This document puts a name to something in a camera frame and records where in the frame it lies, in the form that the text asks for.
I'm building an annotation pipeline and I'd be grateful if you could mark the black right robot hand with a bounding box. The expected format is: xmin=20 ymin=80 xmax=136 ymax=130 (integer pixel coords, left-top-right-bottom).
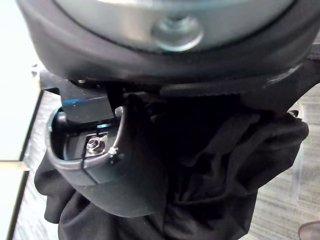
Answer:
xmin=14 ymin=0 xmax=320 ymax=217

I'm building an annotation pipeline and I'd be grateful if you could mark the black clothing garment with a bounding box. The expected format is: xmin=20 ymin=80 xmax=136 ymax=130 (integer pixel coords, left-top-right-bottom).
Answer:
xmin=33 ymin=93 xmax=311 ymax=240

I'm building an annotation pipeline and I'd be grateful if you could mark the black baseboard strip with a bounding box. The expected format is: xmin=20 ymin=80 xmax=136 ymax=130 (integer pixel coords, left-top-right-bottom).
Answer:
xmin=8 ymin=89 xmax=46 ymax=240

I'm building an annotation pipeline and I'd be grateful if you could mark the translucent plastic piece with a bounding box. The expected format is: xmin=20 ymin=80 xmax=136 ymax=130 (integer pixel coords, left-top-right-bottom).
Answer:
xmin=290 ymin=102 xmax=310 ymax=204

